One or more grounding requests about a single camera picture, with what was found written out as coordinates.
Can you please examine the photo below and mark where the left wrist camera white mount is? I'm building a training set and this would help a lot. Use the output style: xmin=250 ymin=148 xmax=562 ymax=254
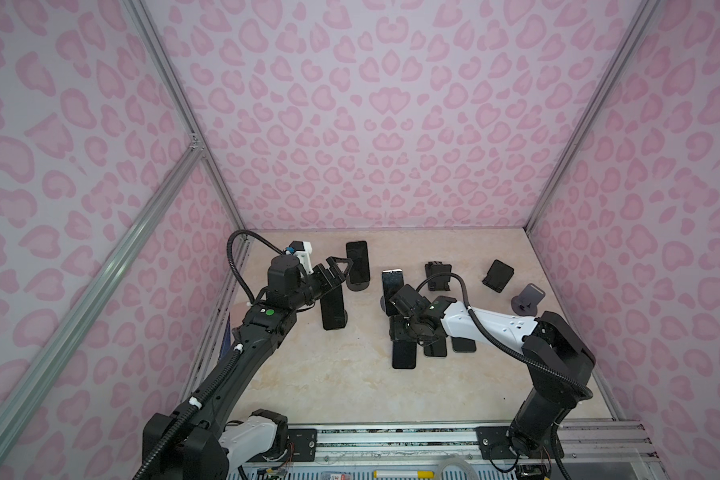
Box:
xmin=286 ymin=241 xmax=313 ymax=275

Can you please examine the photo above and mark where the black folding stand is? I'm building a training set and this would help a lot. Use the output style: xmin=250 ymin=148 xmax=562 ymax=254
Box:
xmin=425 ymin=261 xmax=452 ymax=292
xmin=482 ymin=259 xmax=515 ymax=293

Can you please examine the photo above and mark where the yellow white marker pen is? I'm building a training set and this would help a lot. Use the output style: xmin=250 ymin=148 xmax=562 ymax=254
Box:
xmin=372 ymin=470 xmax=435 ymax=480

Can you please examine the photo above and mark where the silver-edged black phone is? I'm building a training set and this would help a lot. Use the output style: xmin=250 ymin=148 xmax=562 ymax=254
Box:
xmin=381 ymin=269 xmax=405 ymax=301

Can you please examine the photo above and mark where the right corner aluminium profile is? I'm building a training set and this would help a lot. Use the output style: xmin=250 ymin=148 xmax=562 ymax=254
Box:
xmin=523 ymin=0 xmax=664 ymax=236

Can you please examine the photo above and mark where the clear plastic tube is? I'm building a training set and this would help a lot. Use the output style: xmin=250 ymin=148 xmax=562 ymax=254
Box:
xmin=434 ymin=456 xmax=479 ymax=480

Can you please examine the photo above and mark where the left corner aluminium profile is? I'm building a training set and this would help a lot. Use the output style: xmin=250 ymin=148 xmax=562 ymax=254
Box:
xmin=121 ymin=0 xmax=245 ymax=228

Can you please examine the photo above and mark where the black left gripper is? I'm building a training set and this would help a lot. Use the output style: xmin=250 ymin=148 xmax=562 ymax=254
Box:
xmin=288 ymin=256 xmax=351 ymax=312

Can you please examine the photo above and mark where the left diagonal aluminium strut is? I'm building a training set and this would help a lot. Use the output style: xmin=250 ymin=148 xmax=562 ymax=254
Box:
xmin=0 ymin=147 xmax=202 ymax=466

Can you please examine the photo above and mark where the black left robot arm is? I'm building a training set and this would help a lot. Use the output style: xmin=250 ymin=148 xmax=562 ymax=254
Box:
xmin=135 ymin=253 xmax=352 ymax=479

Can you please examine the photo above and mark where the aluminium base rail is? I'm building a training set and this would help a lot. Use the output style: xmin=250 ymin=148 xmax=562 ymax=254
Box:
xmin=136 ymin=419 xmax=661 ymax=480

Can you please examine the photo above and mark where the grey round stand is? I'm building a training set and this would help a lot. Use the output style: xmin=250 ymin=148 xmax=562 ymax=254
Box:
xmin=511 ymin=283 xmax=546 ymax=317

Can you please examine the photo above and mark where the black left corrugated cable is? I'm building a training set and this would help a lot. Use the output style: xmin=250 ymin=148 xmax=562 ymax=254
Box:
xmin=131 ymin=229 xmax=286 ymax=480

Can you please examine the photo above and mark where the round stand of back phone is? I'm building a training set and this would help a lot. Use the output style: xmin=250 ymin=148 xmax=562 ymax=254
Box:
xmin=346 ymin=278 xmax=370 ymax=292

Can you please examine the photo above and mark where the corner aluminium profile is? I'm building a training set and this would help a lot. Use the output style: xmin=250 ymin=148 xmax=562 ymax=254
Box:
xmin=121 ymin=0 xmax=245 ymax=228
xmin=523 ymin=0 xmax=664 ymax=236

